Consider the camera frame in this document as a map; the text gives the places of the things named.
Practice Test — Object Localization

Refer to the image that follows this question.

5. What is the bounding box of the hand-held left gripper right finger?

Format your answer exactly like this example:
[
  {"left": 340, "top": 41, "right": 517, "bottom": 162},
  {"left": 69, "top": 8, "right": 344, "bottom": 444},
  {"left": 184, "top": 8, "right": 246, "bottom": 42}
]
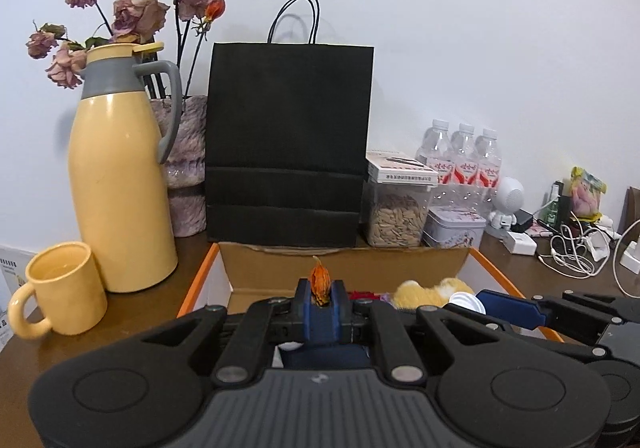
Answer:
[{"left": 330, "top": 279, "right": 541, "bottom": 386}]

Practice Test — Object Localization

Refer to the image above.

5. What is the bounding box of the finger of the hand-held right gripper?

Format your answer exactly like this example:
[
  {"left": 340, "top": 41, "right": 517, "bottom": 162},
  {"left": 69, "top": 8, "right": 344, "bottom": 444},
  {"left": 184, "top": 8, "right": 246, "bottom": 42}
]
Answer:
[
  {"left": 475, "top": 289, "right": 640, "bottom": 334},
  {"left": 445, "top": 305, "right": 626, "bottom": 369}
]

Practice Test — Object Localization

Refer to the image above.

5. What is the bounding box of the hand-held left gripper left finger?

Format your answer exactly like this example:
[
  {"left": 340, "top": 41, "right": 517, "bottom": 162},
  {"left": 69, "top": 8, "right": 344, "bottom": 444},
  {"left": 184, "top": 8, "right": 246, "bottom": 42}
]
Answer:
[{"left": 110, "top": 279, "right": 321, "bottom": 386}]

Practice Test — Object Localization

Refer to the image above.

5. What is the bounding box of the orange dried flower bud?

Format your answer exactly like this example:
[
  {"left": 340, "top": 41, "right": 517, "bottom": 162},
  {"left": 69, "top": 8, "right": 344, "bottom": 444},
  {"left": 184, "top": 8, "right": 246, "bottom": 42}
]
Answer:
[{"left": 309, "top": 255, "right": 331, "bottom": 306}]

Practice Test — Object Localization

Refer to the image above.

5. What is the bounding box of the white bottle cap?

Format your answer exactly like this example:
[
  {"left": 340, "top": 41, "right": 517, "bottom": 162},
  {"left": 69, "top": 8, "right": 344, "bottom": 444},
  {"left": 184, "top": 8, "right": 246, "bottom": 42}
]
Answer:
[{"left": 447, "top": 291, "right": 487, "bottom": 316}]

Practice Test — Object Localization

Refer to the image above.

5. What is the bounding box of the red cardboard box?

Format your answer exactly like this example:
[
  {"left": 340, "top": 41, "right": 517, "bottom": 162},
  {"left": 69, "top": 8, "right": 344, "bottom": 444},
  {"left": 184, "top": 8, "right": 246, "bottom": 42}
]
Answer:
[{"left": 176, "top": 240, "right": 566, "bottom": 344}]

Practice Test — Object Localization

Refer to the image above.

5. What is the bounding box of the white and yellow plush toy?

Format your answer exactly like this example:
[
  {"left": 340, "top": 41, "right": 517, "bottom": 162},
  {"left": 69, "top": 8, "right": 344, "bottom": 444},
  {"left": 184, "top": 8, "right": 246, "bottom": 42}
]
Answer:
[{"left": 390, "top": 278, "right": 476, "bottom": 311}]

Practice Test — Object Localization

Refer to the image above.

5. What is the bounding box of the white charger block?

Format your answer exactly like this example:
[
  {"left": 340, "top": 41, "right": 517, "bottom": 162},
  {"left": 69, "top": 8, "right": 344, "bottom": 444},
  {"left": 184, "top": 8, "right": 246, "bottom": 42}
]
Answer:
[{"left": 501, "top": 229, "right": 536, "bottom": 256}]

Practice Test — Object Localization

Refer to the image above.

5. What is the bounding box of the silver metal tin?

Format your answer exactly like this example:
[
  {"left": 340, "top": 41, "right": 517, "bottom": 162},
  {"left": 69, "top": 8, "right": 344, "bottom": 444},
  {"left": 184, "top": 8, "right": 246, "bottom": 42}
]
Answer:
[{"left": 424, "top": 205, "right": 487, "bottom": 250}]

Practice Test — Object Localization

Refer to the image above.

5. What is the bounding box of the clear container of seeds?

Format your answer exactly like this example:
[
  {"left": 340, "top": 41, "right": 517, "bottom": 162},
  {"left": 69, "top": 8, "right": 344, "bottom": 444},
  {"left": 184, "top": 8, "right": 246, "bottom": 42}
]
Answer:
[{"left": 362, "top": 175, "right": 436, "bottom": 249}]

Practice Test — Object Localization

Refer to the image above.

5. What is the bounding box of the small green bottle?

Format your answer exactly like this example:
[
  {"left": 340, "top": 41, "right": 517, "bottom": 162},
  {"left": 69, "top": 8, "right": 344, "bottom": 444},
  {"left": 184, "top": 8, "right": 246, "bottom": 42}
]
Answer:
[{"left": 547, "top": 181, "right": 563, "bottom": 224}]

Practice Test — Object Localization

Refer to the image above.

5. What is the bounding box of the white robot speaker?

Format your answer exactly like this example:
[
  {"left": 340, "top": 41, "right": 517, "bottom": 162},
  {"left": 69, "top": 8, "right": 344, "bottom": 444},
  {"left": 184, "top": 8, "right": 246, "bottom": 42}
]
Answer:
[{"left": 487, "top": 176, "right": 526, "bottom": 231}]

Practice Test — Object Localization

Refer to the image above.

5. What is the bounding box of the yellow green snack packet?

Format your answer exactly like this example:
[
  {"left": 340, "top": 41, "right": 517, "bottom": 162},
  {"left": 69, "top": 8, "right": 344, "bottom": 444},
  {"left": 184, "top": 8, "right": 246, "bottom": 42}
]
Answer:
[{"left": 570, "top": 166, "right": 607, "bottom": 224}]

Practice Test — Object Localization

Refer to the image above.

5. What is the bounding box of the dark brown pouch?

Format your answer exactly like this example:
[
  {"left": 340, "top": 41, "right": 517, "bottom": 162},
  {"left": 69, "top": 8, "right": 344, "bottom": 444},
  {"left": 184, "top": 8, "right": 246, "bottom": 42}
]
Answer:
[{"left": 622, "top": 185, "right": 640, "bottom": 235}]

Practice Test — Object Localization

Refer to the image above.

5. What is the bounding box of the flat white card box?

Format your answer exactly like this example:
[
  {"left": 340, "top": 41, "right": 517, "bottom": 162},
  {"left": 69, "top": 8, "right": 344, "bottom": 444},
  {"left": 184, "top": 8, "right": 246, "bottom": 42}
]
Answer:
[{"left": 366, "top": 150, "right": 441, "bottom": 186}]

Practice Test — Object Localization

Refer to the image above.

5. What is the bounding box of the black paper bag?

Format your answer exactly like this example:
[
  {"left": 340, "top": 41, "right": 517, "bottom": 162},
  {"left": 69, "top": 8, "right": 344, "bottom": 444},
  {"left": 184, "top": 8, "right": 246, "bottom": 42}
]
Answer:
[{"left": 205, "top": 0, "right": 376, "bottom": 246}]

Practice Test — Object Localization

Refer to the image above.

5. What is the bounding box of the pink fuzzy vase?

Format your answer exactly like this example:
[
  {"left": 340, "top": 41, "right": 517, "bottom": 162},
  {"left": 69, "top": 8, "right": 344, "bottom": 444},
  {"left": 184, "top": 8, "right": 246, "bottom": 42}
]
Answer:
[{"left": 149, "top": 94, "right": 208, "bottom": 238}]

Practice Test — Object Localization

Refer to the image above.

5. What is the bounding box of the yellow thermos jug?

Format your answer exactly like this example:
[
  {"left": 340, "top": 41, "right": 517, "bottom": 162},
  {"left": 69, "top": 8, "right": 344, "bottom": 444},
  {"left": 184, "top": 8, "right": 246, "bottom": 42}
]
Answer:
[{"left": 68, "top": 42, "right": 183, "bottom": 294}]

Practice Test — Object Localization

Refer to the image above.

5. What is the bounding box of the yellow mug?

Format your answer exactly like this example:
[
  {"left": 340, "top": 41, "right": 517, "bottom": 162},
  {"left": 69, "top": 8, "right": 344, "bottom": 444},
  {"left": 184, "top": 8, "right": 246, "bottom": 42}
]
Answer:
[{"left": 7, "top": 241, "right": 108, "bottom": 340}]

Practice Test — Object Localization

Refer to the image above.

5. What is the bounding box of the dried rose bouquet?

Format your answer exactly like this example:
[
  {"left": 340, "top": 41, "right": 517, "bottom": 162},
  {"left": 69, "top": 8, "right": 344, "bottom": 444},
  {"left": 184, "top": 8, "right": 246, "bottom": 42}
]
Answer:
[{"left": 26, "top": 0, "right": 227, "bottom": 101}]

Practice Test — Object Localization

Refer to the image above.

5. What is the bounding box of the tangle of white cables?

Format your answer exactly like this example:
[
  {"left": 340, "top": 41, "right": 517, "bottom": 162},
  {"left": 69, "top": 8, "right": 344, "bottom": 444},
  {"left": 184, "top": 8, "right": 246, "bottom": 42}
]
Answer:
[{"left": 537, "top": 218, "right": 640, "bottom": 299}]

